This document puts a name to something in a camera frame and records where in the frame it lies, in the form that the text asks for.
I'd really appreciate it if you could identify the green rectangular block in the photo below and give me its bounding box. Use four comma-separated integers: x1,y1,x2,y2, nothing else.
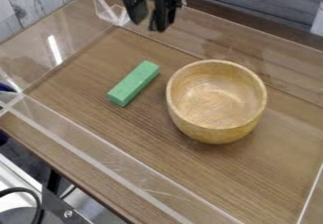
106,60,160,107

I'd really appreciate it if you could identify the brown wooden bowl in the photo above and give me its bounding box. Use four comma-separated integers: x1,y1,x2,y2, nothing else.
165,60,267,145

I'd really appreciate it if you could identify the blue object left edge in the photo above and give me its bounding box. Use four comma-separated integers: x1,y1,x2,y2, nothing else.
0,82,16,92

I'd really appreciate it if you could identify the black table leg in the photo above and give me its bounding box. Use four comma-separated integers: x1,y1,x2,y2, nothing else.
46,170,61,195

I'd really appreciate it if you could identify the clear acrylic enclosure wall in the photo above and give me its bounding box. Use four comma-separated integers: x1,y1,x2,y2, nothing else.
0,0,323,224

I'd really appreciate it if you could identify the black cable bottom left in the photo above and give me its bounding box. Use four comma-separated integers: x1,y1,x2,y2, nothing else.
0,186,44,224

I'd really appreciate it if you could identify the black metal bracket with screw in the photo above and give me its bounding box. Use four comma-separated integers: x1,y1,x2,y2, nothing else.
38,188,93,224

